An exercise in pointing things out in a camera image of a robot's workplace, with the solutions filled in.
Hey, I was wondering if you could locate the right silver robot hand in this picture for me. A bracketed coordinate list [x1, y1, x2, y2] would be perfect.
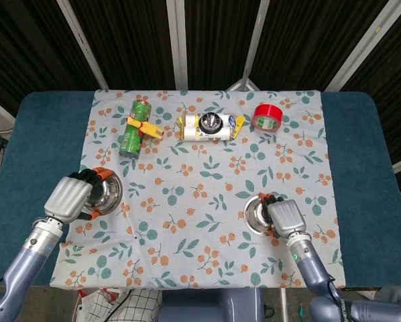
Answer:
[257, 192, 308, 239]

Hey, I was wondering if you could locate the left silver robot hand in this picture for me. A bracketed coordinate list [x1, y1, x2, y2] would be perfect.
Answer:
[43, 166, 114, 225]

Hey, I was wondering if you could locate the stainless steel bowl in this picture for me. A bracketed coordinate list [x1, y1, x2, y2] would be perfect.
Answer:
[86, 169, 124, 215]
[243, 195, 278, 235]

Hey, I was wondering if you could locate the teal table cover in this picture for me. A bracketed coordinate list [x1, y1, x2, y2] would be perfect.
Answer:
[0, 91, 401, 289]

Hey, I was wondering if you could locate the green cylindrical snack can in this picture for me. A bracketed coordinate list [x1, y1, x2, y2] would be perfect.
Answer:
[118, 99, 154, 159]

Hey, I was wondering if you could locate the white table leg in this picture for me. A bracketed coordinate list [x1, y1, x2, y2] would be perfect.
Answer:
[280, 288, 288, 322]

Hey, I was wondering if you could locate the floral orange fruit tablecloth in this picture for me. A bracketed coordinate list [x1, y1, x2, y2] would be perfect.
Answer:
[49, 89, 347, 290]

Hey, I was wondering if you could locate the yellow clip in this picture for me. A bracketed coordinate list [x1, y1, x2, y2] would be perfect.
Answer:
[125, 116, 164, 141]

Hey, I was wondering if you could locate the red adhesive tape roll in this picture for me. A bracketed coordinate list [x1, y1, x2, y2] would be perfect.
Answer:
[252, 103, 284, 133]

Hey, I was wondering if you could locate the blue-grey robot torso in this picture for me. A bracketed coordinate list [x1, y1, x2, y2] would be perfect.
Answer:
[158, 287, 265, 322]

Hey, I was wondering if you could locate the white yellow snack package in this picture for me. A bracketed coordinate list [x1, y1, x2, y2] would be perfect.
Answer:
[176, 113, 247, 142]

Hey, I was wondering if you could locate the white checkered bag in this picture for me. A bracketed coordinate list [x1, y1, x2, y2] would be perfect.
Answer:
[78, 288, 164, 322]

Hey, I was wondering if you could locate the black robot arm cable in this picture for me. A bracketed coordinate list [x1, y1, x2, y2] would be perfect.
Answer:
[321, 274, 346, 322]

